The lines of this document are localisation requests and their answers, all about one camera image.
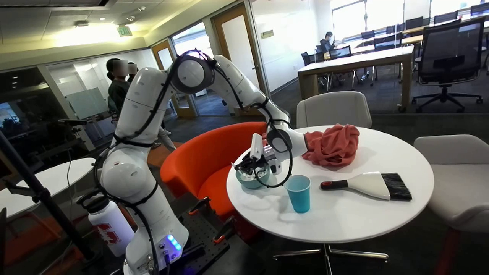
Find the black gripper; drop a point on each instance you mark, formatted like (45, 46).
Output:
(251, 164)

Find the red cloth garment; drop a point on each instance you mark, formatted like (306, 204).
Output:
(334, 147)

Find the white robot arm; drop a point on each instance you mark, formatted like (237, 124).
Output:
(126, 178)

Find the teal bowl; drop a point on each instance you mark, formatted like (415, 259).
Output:
(254, 179)

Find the orange armchair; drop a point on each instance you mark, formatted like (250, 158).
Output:
(201, 165)

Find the blue plastic cup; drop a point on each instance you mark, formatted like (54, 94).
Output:
(299, 190)

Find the long wooden table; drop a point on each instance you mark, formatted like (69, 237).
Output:
(308, 77)

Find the grey chair behind table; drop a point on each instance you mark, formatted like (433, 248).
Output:
(334, 107)

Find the white dustpan brush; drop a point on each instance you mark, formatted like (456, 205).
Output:
(376, 185)

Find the seated person far back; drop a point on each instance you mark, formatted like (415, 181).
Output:
(326, 45)

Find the person with teal backpack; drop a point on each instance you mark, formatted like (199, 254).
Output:
(118, 84)

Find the person in dark clothes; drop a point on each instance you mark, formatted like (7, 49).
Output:
(132, 71)

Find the white water bottle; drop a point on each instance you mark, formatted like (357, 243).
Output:
(109, 220)

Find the grey chair at right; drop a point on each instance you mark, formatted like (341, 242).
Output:
(461, 165)

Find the black tripod pole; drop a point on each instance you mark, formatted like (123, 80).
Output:
(45, 197)

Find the black office chair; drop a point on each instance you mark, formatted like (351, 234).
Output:
(450, 52)

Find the small round white table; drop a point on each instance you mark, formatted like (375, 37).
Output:
(54, 179)

